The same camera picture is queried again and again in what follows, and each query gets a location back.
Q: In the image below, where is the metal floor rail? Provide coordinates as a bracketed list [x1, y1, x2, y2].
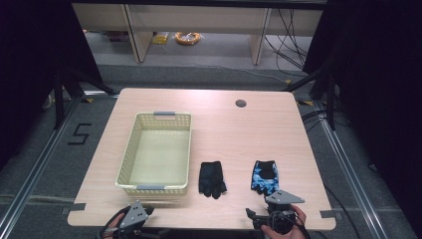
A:
[314, 99, 381, 239]
[0, 95, 85, 231]

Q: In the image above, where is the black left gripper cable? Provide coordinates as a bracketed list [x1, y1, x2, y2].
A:
[98, 204, 132, 239]

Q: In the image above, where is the black glove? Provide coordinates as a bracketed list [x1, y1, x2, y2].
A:
[198, 160, 228, 200]

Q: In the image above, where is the black floor cable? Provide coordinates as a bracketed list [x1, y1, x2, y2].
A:
[322, 182, 363, 239]

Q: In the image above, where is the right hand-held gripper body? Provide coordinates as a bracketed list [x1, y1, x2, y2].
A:
[259, 189, 306, 235]

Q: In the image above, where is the person's right hand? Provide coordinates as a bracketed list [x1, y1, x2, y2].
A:
[260, 204, 309, 239]

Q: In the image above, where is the yellow packet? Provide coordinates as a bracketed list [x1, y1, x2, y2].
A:
[151, 31, 170, 46]

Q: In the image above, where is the black metal stand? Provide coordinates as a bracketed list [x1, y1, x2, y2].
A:
[52, 65, 117, 131]
[282, 65, 336, 131]

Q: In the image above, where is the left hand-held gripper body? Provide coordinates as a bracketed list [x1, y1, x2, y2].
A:
[113, 199, 149, 239]

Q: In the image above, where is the person's left hand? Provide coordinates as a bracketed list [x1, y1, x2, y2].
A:
[102, 212, 127, 239]

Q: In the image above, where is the orange cable coil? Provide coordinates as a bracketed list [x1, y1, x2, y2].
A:
[174, 31, 202, 46]

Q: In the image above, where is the bundle of black cables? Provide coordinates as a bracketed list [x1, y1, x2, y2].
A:
[264, 7, 311, 72]

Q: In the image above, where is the grey tape strip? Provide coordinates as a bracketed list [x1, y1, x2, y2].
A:
[61, 202, 87, 216]
[319, 209, 343, 219]

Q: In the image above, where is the blue camouflage glove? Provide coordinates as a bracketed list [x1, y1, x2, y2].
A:
[250, 159, 281, 197]

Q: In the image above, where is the yellow plastic basket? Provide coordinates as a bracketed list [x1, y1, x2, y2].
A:
[114, 111, 193, 197]

